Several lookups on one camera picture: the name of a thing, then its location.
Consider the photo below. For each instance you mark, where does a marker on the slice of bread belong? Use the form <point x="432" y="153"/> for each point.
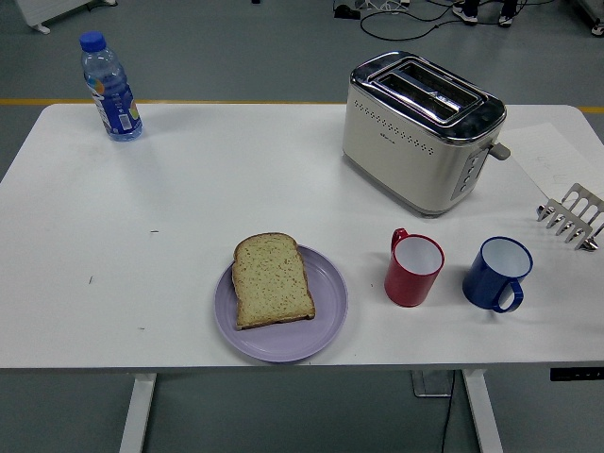
<point x="273" y="283"/>

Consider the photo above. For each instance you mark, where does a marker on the cream and chrome toaster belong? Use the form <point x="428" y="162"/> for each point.
<point x="401" y="156"/>

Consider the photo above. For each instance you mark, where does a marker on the lilac round plate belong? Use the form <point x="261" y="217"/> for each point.
<point x="292" y="340"/>

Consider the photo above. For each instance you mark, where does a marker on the red mug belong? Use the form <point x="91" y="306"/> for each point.
<point x="406" y="288"/>

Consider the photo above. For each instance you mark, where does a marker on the blue mug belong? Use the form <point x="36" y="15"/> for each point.
<point x="481" y="283"/>

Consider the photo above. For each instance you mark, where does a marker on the clear bottle with blue cap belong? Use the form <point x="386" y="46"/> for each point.
<point x="113" y="104"/>

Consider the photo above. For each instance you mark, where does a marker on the white paper sheet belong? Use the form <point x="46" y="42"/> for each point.
<point x="538" y="151"/>

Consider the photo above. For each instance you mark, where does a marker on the white table leg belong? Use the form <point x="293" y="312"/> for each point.
<point x="481" y="415"/>
<point x="137" y="415"/>

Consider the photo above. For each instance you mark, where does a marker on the person's shoe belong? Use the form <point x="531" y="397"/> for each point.
<point x="506" y="20"/>
<point x="464" y="15"/>

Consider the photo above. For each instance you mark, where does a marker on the silver metal toast rack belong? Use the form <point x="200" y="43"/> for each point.
<point x="573" y="222"/>

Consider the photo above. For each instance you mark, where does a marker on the black table control panel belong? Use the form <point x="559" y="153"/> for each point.
<point x="575" y="374"/>

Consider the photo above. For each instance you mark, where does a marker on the white floor heater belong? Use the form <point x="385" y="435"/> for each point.
<point x="52" y="9"/>

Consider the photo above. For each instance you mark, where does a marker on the white caster foot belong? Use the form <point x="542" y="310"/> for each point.
<point x="598" y="29"/>

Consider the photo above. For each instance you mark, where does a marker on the clear bracket under table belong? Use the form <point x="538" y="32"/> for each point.
<point x="429" y="384"/>

